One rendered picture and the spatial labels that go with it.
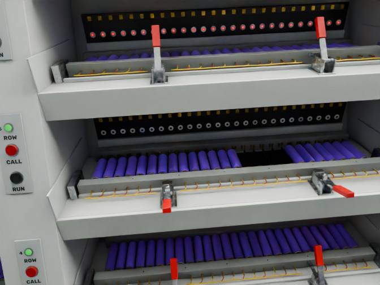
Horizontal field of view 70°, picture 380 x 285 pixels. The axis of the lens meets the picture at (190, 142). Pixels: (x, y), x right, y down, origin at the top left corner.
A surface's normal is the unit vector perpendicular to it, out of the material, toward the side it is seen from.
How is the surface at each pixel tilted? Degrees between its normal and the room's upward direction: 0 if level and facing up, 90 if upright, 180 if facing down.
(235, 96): 110
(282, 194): 20
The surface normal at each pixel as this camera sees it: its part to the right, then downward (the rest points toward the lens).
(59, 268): 0.06, 0.15
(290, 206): 0.07, 0.48
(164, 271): -0.04, -0.88
